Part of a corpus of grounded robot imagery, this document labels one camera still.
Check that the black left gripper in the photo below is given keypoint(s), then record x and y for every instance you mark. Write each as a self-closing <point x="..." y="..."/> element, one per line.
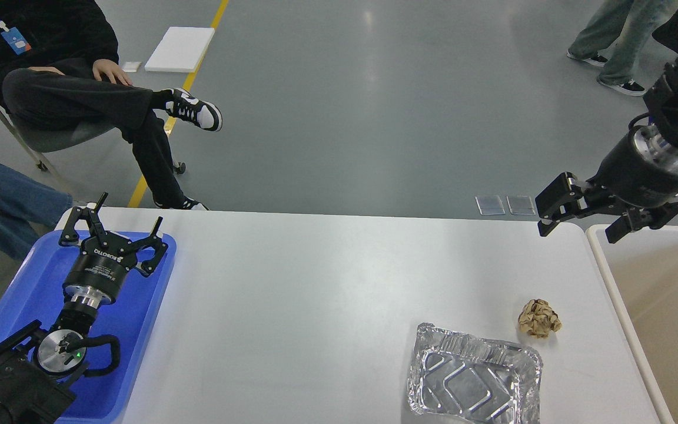
<point x="100" y="264"/>

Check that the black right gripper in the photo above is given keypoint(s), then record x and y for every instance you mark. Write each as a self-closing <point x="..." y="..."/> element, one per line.
<point x="641" y="171"/>

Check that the aluminium foil tray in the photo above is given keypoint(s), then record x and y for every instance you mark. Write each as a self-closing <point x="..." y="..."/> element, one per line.
<point x="473" y="379"/>

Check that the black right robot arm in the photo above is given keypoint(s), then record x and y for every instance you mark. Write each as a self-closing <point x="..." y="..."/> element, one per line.
<point x="662" y="109"/>

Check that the right floor plate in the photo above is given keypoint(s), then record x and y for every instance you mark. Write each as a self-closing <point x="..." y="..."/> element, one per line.
<point x="521" y="205"/>

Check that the floor plate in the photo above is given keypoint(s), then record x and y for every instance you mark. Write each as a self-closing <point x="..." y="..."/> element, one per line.
<point x="490" y="205"/>
<point x="521" y="205"/>

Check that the beige plastic bin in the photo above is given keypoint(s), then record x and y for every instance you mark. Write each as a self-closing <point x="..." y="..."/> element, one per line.
<point x="641" y="275"/>

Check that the person in blue jeans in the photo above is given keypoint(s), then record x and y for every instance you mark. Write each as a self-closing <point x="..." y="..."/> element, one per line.
<point x="24" y="201"/>

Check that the left floor plate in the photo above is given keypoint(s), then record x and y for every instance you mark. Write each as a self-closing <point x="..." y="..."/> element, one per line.
<point x="490" y="205"/>

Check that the crumpled brown paper ball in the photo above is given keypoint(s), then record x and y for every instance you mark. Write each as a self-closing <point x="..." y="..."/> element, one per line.
<point x="538" y="319"/>

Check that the grey office chair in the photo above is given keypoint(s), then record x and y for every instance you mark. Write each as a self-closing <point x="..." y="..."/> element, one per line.
<point x="37" y="142"/>

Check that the standing person in jeans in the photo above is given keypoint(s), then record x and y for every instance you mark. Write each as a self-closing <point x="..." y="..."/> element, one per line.
<point x="614" y="37"/>

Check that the seated person in black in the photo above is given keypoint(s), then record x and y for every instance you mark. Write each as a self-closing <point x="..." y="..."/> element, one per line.
<point x="72" y="74"/>

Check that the white foam board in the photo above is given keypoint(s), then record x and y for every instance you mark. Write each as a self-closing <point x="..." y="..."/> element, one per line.
<point x="180" y="50"/>

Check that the blue id badge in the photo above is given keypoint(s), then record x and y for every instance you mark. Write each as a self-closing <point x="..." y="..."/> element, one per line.
<point x="16" y="41"/>

